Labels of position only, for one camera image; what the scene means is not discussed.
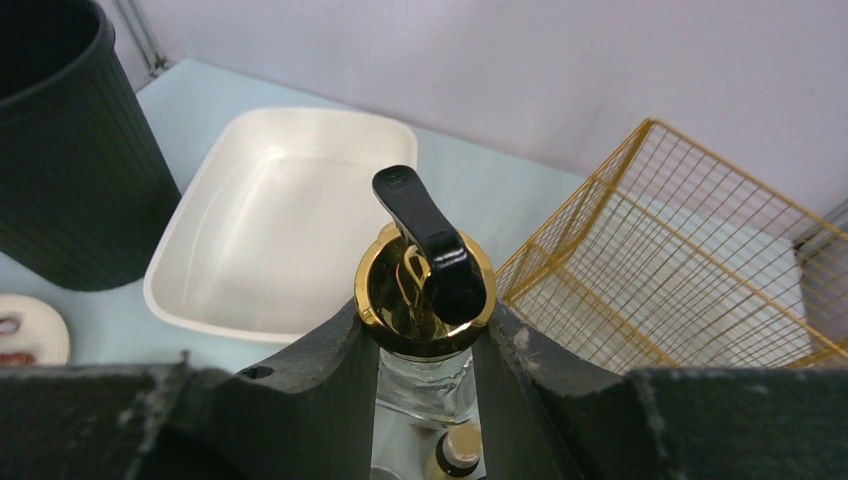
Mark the small bottle tan cap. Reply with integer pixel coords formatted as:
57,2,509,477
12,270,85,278
424,422,483,480

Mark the cream plate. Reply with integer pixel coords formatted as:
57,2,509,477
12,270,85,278
1,294,71,366

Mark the glass oil bottle gold spout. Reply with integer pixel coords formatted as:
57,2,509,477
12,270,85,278
352,164,498,432

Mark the black ribbed trash bin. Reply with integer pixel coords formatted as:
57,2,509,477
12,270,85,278
1,1,181,292

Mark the brown meat piece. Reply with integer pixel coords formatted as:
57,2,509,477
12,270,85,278
0,352,37,367

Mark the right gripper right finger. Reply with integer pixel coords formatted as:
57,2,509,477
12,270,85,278
473,305,847,479

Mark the white rectangular tub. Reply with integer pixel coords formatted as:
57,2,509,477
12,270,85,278
143,107,418,344

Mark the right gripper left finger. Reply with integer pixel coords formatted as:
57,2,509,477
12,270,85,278
1,304,378,479

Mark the yellow wire basket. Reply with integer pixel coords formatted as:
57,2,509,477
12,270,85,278
497,118,847,373

